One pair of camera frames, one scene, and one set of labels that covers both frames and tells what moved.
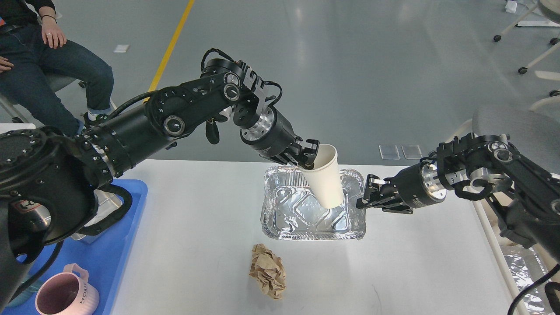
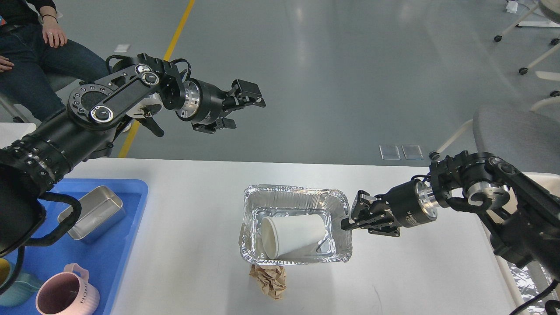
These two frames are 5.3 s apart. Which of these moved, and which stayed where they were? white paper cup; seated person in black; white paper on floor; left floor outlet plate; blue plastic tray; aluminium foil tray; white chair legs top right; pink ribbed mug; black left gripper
Moved: aluminium foil tray; black left gripper; white paper cup
Stayed: left floor outlet plate; white chair legs top right; pink ribbed mug; seated person in black; white paper on floor; blue plastic tray
